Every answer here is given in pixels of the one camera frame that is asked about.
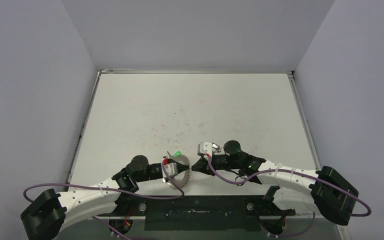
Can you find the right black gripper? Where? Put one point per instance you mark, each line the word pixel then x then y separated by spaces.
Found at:
pixel 204 163

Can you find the metal disc with keyrings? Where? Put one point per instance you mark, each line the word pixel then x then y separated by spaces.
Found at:
pixel 182 179

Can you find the key with green tag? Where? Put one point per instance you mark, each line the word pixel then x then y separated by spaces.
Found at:
pixel 178 153

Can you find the key with black head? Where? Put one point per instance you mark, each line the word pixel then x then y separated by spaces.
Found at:
pixel 215 148

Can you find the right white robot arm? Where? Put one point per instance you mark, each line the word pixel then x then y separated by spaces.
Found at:
pixel 323 191

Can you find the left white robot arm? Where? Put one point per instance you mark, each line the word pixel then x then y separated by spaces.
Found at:
pixel 51 211

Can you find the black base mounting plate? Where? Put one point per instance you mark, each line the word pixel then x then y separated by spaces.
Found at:
pixel 203 213

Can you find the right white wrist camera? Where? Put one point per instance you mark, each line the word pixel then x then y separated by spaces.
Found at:
pixel 205 150

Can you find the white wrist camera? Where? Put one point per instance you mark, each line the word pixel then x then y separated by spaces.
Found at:
pixel 169 169
pixel 205 150

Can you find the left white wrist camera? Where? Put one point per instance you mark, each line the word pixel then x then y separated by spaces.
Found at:
pixel 169 169

